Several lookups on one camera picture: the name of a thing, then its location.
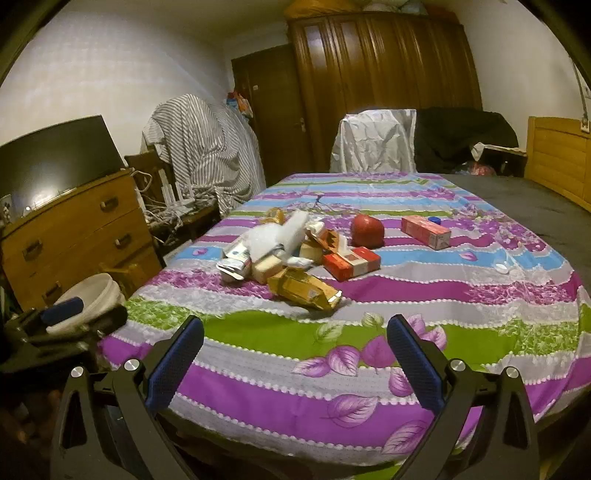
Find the white red medicine box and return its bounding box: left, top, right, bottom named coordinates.
left=216, top=242, right=252, bottom=283

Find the gold cigarette carton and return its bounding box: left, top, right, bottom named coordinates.
left=266, top=267, right=342, bottom=313

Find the red white cigarette carton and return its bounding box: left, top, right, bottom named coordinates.
left=322, top=247, right=381, bottom=282

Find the white plastic trash bucket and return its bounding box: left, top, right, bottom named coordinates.
left=43, top=273, right=125, bottom=335

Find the wooden chest of drawers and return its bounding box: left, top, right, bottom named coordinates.
left=1, top=169, right=162, bottom=310

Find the black flat television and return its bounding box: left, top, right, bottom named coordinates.
left=1, top=115, right=124, bottom=222

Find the beige sponge block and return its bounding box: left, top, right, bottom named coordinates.
left=300, top=240, right=324, bottom=265
left=250, top=254, right=283, bottom=285

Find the striped floral bed sheet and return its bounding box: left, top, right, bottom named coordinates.
left=102, top=174, right=590, bottom=466

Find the orange crinkled wrapper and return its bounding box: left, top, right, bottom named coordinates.
left=259, top=207, right=286, bottom=225

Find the grey striped draped cloth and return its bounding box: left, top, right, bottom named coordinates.
left=142, top=94, right=266, bottom=216

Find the pink rectangular box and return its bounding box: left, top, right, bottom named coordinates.
left=401, top=215, right=451, bottom=251

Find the grey mattress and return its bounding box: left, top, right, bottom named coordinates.
left=444, top=174, right=591, bottom=288

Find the red apple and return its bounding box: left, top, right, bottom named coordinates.
left=349, top=214, right=385, bottom=249

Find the wooden bed headboard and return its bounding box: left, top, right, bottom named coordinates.
left=525, top=116, right=591, bottom=211

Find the dark wooden door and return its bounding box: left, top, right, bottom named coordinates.
left=231, top=44, right=314, bottom=186

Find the black clothing pile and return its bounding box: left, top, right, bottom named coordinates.
left=414, top=107, right=519, bottom=174

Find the silver crinkled chair cover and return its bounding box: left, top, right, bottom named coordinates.
left=329, top=109, right=418, bottom=173

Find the dark wooden wardrobe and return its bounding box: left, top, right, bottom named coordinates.
left=288, top=12, right=483, bottom=172

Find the white router with cables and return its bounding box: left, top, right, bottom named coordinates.
left=130, top=169, right=214, bottom=231

